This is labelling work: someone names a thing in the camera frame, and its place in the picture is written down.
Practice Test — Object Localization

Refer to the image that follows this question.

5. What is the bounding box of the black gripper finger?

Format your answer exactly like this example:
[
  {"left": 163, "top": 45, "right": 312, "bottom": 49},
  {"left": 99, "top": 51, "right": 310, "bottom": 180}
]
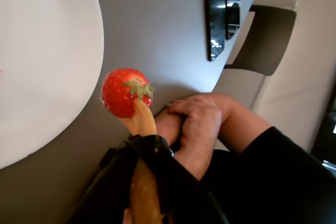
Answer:
[
  {"left": 67, "top": 136, "right": 141, "bottom": 224},
  {"left": 128, "top": 134, "right": 229, "bottom": 224}
]

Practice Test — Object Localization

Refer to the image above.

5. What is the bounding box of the wooden fork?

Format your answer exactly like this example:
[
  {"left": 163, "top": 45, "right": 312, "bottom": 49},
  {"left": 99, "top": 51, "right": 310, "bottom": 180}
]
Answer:
[{"left": 122, "top": 98, "right": 165, "bottom": 224}]

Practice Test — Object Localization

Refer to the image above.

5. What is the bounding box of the red strawberry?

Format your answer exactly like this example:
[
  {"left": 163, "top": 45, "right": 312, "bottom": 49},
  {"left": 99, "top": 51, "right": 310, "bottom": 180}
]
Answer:
[{"left": 101, "top": 68, "right": 156, "bottom": 119}]

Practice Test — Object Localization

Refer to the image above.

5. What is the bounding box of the person's left forearm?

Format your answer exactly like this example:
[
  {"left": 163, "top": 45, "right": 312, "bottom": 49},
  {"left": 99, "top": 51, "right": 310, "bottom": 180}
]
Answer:
[{"left": 172, "top": 129, "right": 224, "bottom": 182}]

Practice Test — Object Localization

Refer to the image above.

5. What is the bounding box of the person's right forearm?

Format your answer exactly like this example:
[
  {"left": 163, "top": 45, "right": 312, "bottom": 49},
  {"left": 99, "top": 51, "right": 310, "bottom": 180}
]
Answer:
[{"left": 215, "top": 94, "right": 275, "bottom": 154}]

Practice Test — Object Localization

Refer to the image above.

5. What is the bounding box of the person's left hand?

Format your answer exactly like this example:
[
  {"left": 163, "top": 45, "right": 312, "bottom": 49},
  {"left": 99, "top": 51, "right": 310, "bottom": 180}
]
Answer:
[{"left": 154, "top": 108, "right": 185, "bottom": 146}]

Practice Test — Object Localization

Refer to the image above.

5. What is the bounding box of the person's right hand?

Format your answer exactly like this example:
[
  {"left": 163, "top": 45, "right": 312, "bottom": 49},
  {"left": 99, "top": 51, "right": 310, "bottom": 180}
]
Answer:
[{"left": 167, "top": 93, "right": 224, "bottom": 152}]

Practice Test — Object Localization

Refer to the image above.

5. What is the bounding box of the black t-shirt torso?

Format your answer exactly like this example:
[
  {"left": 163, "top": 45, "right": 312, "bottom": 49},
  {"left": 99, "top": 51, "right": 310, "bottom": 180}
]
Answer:
[{"left": 181, "top": 126, "right": 336, "bottom": 224}]

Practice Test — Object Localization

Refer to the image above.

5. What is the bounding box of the white round plate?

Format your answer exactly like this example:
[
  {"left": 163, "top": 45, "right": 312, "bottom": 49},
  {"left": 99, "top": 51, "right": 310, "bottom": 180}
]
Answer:
[{"left": 0, "top": 0, "right": 105, "bottom": 170}]

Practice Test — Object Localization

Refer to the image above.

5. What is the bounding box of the grey chair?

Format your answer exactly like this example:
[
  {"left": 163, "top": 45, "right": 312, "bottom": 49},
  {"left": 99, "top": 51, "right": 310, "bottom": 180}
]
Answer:
[{"left": 223, "top": 0, "right": 300, "bottom": 110}]

